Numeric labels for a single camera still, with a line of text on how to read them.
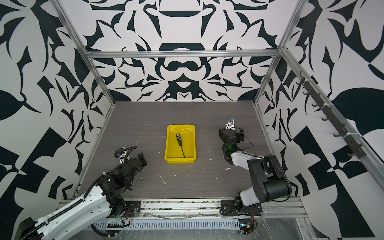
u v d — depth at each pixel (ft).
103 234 2.25
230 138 2.29
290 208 2.49
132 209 2.41
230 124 2.58
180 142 3.16
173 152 3.11
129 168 1.98
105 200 1.81
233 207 2.44
